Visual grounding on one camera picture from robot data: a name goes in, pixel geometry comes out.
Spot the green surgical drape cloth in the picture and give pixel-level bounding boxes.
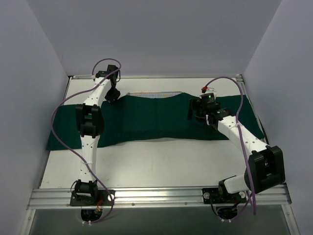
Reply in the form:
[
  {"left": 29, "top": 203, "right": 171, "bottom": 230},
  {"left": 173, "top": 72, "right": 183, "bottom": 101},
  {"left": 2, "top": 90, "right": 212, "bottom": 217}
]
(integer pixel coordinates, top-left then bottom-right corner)
[{"left": 53, "top": 93, "right": 264, "bottom": 149}]

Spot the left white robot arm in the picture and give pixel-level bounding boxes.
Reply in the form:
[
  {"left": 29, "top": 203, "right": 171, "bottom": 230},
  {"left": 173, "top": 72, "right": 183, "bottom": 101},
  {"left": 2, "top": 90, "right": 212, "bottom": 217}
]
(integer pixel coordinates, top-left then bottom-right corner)
[{"left": 74, "top": 65, "right": 120, "bottom": 205}]

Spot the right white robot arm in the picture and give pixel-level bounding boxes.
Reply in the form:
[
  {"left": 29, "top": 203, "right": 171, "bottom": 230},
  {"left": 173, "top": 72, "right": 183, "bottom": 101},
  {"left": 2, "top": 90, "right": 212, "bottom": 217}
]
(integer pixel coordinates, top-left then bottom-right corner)
[{"left": 187, "top": 93, "right": 286, "bottom": 202}]

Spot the metal mesh instrument tray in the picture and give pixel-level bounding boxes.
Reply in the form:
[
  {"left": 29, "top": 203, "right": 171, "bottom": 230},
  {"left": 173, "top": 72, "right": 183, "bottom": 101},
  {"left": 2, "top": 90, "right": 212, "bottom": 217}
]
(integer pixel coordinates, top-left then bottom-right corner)
[{"left": 126, "top": 91, "right": 182, "bottom": 98}]

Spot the back aluminium rail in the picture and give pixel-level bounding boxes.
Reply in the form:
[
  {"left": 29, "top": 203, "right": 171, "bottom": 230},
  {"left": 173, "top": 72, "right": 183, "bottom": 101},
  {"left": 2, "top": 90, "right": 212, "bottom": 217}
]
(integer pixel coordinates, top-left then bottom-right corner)
[{"left": 69, "top": 74, "right": 243, "bottom": 80}]

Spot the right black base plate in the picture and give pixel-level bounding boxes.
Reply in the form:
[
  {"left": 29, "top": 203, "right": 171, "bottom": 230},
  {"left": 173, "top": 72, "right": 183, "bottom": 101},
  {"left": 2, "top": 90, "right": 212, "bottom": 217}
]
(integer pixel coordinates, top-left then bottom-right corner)
[{"left": 201, "top": 188, "right": 246, "bottom": 204}]

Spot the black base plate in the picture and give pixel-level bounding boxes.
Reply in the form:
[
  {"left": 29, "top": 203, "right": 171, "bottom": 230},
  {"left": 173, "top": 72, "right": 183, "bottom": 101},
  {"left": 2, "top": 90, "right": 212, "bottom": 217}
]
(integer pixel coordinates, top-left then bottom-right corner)
[
  {"left": 69, "top": 189, "right": 115, "bottom": 207},
  {"left": 201, "top": 188, "right": 246, "bottom": 204}
]

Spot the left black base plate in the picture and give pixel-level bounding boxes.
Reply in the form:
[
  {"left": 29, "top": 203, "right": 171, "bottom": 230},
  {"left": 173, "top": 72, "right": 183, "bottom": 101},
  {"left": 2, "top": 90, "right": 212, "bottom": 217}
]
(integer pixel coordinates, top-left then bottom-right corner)
[{"left": 69, "top": 189, "right": 115, "bottom": 207}]

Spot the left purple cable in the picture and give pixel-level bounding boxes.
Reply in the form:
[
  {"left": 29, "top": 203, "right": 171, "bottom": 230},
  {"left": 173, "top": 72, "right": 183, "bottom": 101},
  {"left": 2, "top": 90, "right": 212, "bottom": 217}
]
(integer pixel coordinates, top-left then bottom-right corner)
[{"left": 51, "top": 58, "right": 122, "bottom": 223}]

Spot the front aluminium rail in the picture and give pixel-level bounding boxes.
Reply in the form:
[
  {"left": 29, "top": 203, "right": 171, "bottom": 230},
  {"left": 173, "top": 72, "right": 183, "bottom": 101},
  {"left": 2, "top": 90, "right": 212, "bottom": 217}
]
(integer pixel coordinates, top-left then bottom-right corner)
[{"left": 27, "top": 185, "right": 291, "bottom": 210}]

